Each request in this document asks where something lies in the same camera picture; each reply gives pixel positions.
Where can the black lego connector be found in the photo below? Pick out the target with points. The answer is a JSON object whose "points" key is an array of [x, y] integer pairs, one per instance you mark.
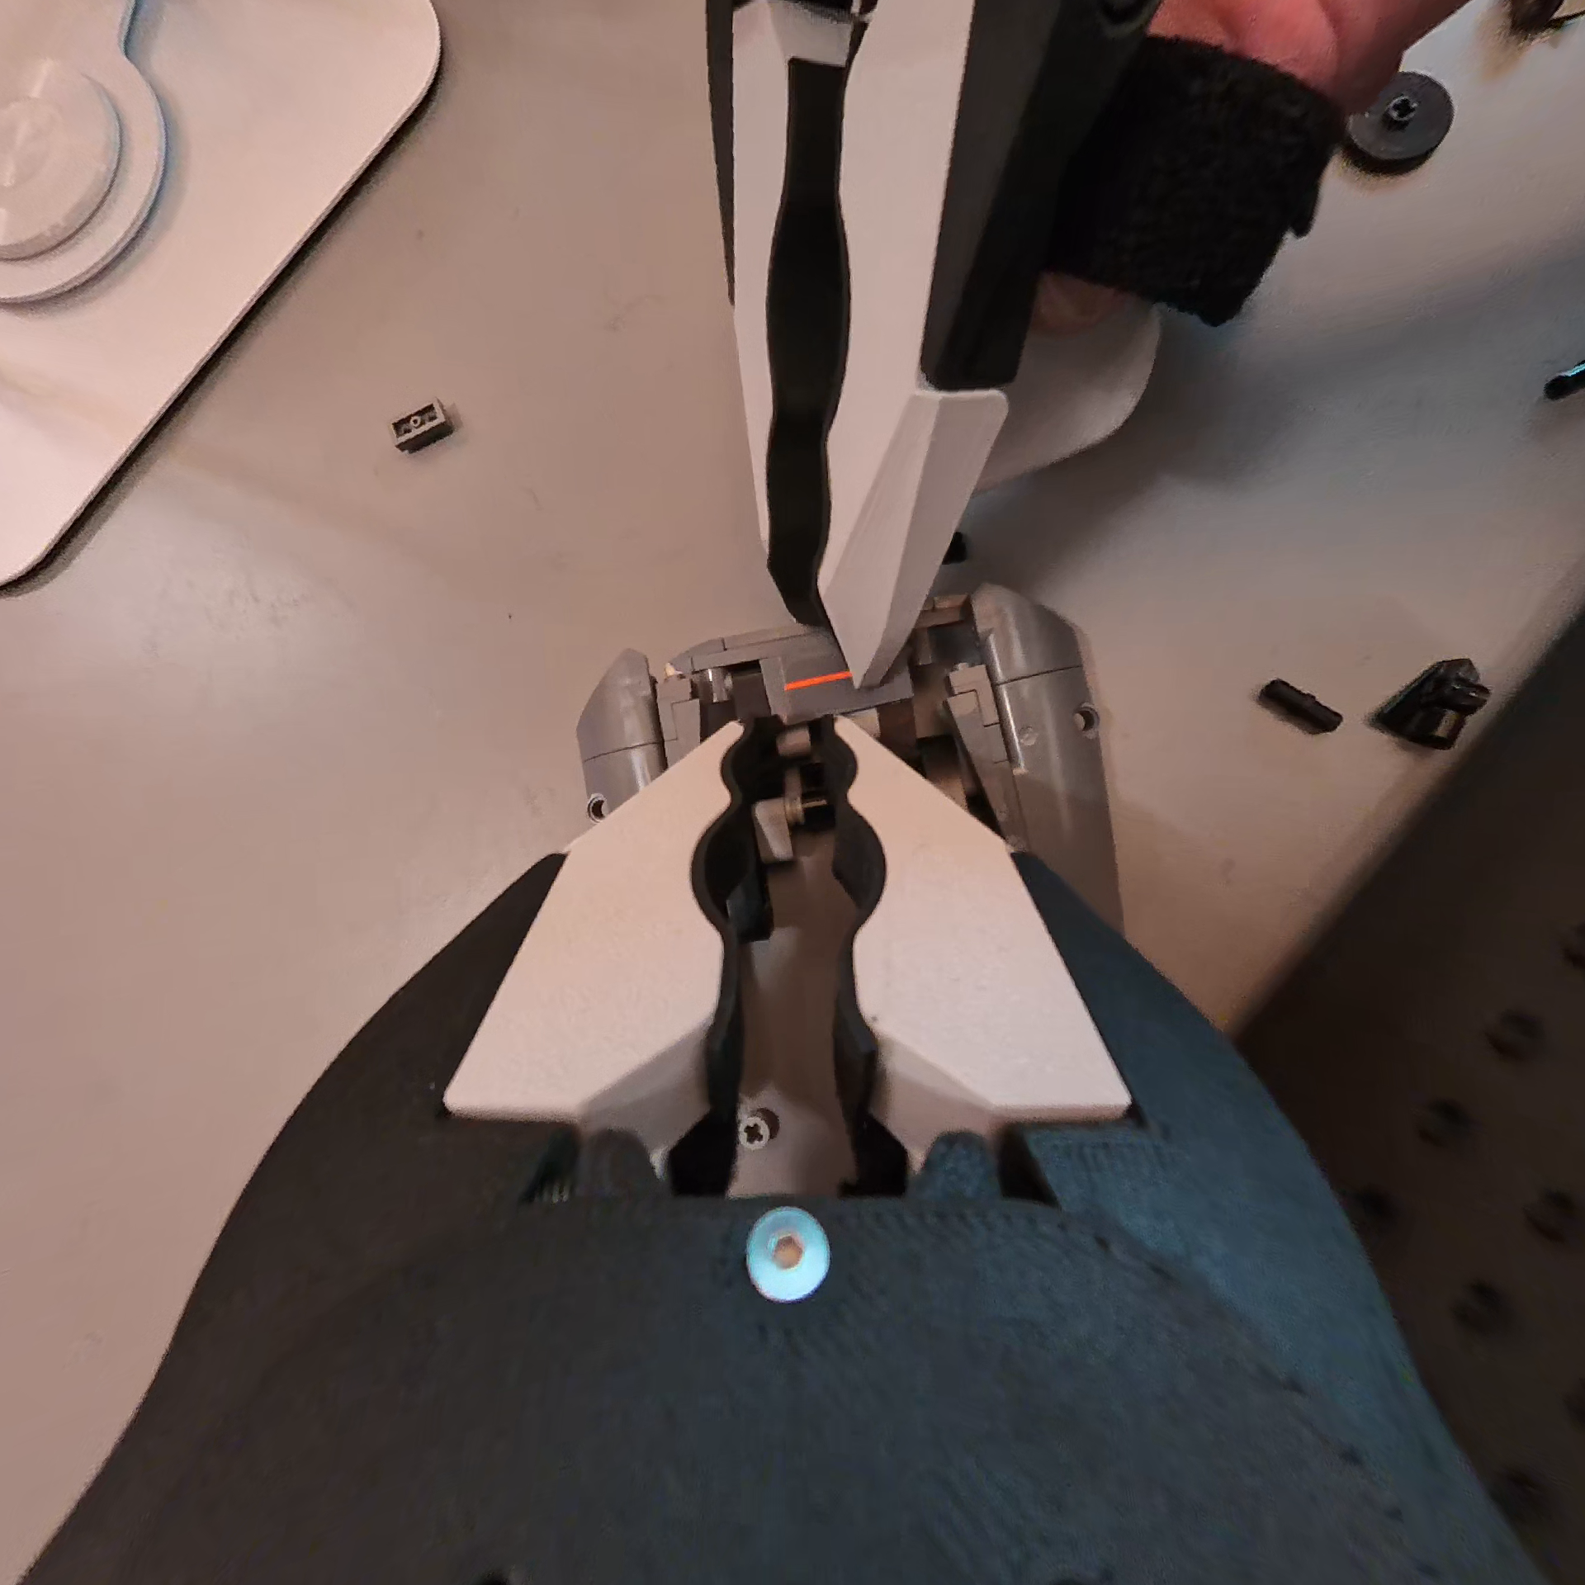
{"points": [[1422, 711]]}

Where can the black perforated board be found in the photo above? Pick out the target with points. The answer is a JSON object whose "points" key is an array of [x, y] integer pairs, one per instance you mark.
{"points": [[1485, 990]]}

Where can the person's right hand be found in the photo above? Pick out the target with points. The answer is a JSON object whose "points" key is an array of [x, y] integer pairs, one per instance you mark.
{"points": [[1287, 43]]}

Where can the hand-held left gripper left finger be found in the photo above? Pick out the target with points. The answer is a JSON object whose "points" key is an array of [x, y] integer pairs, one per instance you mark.
{"points": [[581, 966]]}

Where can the black round screw washer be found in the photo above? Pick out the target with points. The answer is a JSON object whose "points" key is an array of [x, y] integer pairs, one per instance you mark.
{"points": [[1387, 130]]}

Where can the white stand base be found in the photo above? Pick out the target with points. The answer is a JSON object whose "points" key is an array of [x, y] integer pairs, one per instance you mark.
{"points": [[247, 247]]}

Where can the grey lego door assembly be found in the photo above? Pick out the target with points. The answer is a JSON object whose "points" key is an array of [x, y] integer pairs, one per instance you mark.
{"points": [[1039, 717]]}

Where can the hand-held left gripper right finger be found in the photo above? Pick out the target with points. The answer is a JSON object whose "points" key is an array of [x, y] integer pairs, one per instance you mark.
{"points": [[977, 977]]}

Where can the small dark grey lego plate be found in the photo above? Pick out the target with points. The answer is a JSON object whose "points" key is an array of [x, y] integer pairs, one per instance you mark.
{"points": [[424, 426]]}

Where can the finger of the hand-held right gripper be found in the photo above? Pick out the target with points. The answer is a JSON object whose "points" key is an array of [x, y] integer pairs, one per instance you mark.
{"points": [[885, 371], [749, 185]]}

